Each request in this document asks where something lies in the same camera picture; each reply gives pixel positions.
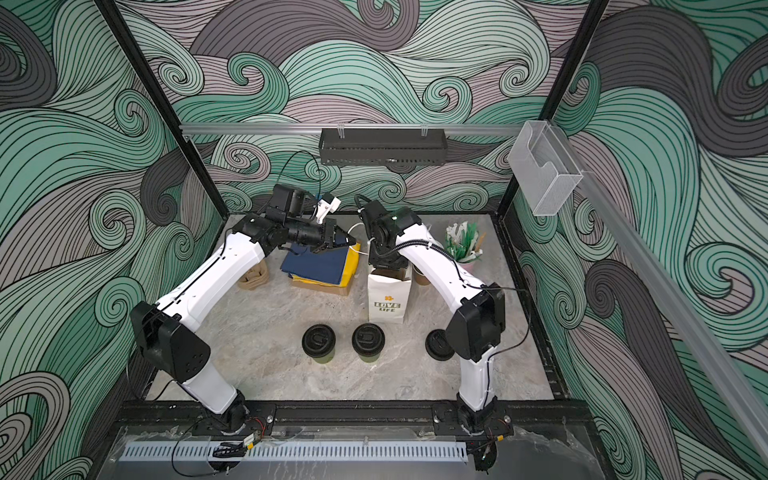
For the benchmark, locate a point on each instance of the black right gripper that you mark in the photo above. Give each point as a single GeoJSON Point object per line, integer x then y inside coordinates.
{"type": "Point", "coordinates": [378, 262]}

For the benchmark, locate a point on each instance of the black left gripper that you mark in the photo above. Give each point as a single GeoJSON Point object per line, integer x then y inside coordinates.
{"type": "Point", "coordinates": [330, 231]}

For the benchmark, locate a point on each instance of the white paper takeout bag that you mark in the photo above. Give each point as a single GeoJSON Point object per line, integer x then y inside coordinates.
{"type": "Point", "coordinates": [387, 290]}

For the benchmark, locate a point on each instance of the green paper coffee cup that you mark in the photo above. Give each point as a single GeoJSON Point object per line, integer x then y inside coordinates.
{"type": "Point", "coordinates": [369, 358]}

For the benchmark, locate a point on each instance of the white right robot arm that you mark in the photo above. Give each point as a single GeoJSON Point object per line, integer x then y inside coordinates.
{"type": "Point", "coordinates": [478, 309]}

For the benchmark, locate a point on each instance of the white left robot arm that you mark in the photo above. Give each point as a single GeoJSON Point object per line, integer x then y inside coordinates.
{"type": "Point", "coordinates": [165, 330]}

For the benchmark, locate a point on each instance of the navy blue napkin stack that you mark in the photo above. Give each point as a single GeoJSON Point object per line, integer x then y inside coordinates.
{"type": "Point", "coordinates": [325, 267]}

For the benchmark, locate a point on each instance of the stack of paper cups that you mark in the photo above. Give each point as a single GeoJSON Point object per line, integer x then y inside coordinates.
{"type": "Point", "coordinates": [419, 277]}

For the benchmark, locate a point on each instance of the white wrapped straw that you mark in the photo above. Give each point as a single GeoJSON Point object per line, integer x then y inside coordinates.
{"type": "Point", "coordinates": [454, 240]}

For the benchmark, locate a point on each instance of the green wrapped straw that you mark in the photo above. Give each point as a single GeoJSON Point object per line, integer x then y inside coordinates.
{"type": "Point", "coordinates": [471, 238]}

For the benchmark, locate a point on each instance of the brown pulp cup carrier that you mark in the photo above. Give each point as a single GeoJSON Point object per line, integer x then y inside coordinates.
{"type": "Point", "coordinates": [254, 277]}

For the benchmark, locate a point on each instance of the stack of black lids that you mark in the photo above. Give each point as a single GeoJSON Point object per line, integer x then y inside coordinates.
{"type": "Point", "coordinates": [437, 345]}

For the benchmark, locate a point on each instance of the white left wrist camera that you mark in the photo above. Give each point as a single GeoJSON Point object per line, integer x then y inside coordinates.
{"type": "Point", "coordinates": [326, 205]}

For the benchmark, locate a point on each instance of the black wall shelf tray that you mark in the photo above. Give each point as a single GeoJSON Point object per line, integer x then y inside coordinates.
{"type": "Point", "coordinates": [368, 146]}

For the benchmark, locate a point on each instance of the clear acrylic wall holder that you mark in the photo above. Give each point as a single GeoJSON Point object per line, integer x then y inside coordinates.
{"type": "Point", "coordinates": [544, 164]}

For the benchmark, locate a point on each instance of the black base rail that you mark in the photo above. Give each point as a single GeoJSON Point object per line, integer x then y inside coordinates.
{"type": "Point", "coordinates": [441, 417]}

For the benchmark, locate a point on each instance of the white slotted cable duct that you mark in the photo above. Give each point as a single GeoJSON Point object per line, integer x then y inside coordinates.
{"type": "Point", "coordinates": [382, 451]}

